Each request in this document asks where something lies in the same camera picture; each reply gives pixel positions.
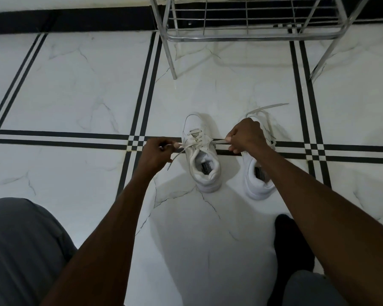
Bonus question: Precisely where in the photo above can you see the person's right forearm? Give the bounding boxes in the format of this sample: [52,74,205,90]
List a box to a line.
[243,146,383,306]

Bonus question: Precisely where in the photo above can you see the black sock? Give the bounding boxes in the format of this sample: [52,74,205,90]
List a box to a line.
[267,214,316,306]

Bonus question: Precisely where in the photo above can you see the white shoelace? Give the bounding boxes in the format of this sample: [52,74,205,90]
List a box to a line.
[167,132,229,171]
[244,103,290,147]

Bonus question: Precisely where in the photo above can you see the grey trousers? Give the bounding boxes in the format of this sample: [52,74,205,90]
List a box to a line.
[0,197,349,306]

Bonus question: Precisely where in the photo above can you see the white sneaker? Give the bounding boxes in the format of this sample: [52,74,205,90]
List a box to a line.
[241,116,279,201]
[181,113,223,193]

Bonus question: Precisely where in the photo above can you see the person's left forearm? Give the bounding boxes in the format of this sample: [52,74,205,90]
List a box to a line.
[40,167,166,306]

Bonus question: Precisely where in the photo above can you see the chrome metal shoe rack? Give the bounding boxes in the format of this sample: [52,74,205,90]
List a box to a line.
[148,0,372,81]

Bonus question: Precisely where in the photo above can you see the person's right hand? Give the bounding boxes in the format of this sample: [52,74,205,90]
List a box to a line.
[225,118,273,155]

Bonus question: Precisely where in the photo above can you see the person's left hand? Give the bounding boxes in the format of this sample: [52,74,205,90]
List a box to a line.
[136,137,177,177]

